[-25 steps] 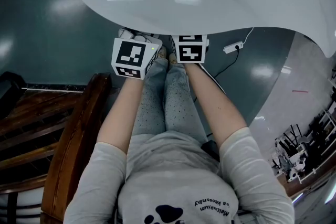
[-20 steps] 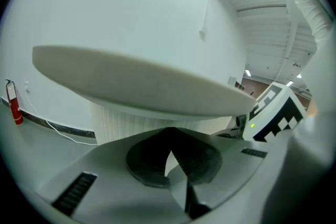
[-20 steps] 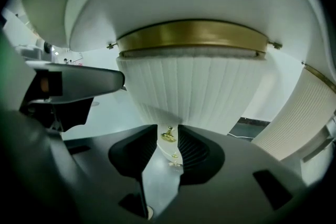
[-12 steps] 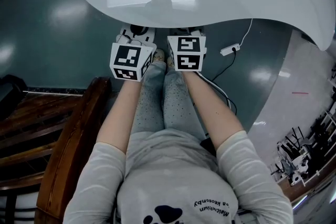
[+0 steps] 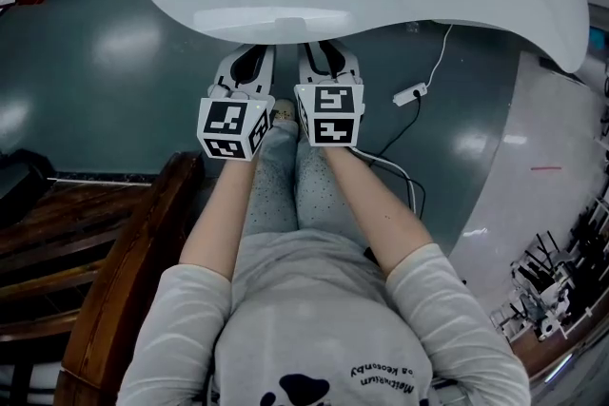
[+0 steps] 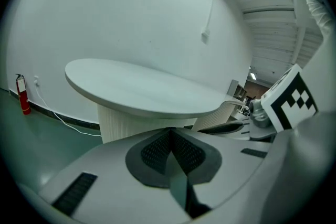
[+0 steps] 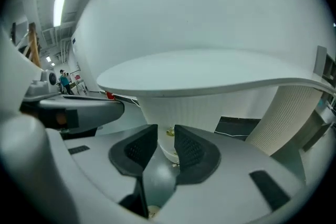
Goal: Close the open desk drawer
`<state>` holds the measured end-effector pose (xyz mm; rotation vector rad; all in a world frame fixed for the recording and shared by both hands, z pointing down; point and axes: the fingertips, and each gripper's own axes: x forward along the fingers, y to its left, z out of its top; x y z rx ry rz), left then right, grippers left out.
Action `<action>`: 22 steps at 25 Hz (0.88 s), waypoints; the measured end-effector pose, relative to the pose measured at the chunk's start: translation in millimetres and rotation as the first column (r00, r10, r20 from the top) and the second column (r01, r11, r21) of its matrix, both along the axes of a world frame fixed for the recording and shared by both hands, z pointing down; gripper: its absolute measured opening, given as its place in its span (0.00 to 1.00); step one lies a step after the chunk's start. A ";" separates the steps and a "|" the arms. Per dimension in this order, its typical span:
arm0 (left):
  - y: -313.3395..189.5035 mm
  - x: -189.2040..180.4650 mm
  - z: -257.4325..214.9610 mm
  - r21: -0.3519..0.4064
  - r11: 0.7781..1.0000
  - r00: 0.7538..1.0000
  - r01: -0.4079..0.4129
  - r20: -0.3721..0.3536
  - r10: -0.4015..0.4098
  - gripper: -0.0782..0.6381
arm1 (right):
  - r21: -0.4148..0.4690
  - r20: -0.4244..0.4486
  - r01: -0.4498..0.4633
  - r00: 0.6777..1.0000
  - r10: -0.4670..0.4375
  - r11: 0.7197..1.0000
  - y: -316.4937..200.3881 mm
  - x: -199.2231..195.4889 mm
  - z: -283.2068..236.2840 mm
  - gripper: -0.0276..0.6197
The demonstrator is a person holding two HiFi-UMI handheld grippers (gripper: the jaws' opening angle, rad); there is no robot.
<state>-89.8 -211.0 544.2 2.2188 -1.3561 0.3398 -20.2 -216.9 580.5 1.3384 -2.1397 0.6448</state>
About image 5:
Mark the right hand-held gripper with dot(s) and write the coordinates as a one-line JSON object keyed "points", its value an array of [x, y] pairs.
{"points": [[333, 102]]}

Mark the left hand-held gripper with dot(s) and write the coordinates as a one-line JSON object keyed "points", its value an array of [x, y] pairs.
{"points": [[223, 119]]}

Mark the person's left forearm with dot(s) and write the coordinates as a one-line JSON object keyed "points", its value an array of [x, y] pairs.
{"points": [[214, 214]]}

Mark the person's right forearm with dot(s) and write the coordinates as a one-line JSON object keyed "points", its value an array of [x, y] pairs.
{"points": [[376, 214]]}

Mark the person's left shoe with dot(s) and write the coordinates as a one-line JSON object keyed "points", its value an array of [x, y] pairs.
{"points": [[285, 110]]}

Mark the white power strip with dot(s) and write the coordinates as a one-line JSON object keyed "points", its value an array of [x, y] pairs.
{"points": [[409, 94]]}

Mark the light grey speckled trousers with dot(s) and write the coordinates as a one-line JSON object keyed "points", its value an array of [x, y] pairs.
{"points": [[280, 195]]}

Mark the dark wooden bench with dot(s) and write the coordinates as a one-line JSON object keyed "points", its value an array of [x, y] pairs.
{"points": [[119, 252]]}

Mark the red floor tape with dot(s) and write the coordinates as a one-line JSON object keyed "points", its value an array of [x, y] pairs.
{"points": [[545, 168]]}

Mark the black bag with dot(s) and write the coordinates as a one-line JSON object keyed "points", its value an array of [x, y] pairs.
{"points": [[24, 176]]}

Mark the person's arm in white sleeve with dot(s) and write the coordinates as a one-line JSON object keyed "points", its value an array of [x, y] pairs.
{"points": [[323, 323]]}

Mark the teal object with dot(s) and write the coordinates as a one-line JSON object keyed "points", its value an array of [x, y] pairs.
{"points": [[597, 38]]}

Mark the black and white equipment cluster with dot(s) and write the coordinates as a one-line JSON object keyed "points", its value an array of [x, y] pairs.
{"points": [[552, 280]]}

